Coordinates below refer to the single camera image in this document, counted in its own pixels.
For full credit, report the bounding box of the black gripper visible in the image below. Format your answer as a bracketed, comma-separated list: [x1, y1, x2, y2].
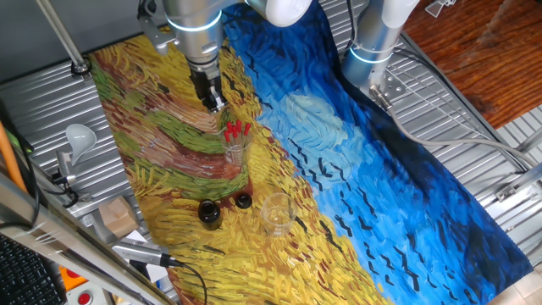
[188, 58, 227, 114]

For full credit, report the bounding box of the clear glass dropper beaker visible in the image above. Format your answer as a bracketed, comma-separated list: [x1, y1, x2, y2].
[218, 122, 255, 169]

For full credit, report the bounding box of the dark brown bottle cap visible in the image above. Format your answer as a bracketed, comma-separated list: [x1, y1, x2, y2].
[235, 192, 254, 210]

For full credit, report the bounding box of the brown glass bottle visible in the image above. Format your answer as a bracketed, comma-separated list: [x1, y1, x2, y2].
[197, 198, 224, 232]

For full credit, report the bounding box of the white plastic funnel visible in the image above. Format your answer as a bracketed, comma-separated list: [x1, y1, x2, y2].
[64, 123, 98, 167]

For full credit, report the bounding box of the clear plastic beaker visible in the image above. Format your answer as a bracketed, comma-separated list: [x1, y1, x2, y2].
[259, 192, 298, 238]

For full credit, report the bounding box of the small wooden block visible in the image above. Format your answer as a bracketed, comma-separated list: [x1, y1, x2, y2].
[106, 195, 133, 217]

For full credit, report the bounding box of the Van Gogh painting print cloth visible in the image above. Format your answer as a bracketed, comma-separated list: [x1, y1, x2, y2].
[87, 0, 534, 305]

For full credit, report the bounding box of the small cardboard box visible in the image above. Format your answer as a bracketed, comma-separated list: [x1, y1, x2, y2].
[98, 205, 141, 239]

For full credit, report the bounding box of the metal tripod pole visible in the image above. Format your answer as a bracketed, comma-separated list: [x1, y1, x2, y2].
[35, 0, 93, 78]

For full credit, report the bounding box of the orange pipe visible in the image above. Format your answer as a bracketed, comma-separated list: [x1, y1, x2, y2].
[0, 121, 27, 194]

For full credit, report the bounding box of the orange box with red button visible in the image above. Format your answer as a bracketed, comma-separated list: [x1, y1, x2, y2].
[58, 265, 89, 292]

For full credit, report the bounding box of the grey box with red button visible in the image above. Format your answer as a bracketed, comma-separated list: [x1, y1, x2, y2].
[65, 281, 112, 305]

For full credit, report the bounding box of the clear plastic stand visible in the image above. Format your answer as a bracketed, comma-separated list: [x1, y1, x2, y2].
[424, 0, 457, 19]

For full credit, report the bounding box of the black keyboard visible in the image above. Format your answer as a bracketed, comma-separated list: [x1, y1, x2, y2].
[0, 234, 67, 305]

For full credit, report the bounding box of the wrist camera on silver bracket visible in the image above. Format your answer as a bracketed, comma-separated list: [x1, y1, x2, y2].
[135, 0, 179, 57]

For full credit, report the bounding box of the silver depth camera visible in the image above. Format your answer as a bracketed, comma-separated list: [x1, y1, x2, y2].
[111, 238, 184, 269]

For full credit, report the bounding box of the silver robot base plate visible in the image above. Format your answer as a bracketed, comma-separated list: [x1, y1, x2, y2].
[367, 71, 407, 105]

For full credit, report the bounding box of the black camera cable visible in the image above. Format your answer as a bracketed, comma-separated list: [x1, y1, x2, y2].
[169, 256, 208, 305]

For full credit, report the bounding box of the aluminium frame bar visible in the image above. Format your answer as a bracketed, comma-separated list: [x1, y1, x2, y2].
[0, 171, 177, 305]

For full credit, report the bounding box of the metal table bracket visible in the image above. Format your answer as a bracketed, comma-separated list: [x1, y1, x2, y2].
[494, 163, 542, 203]

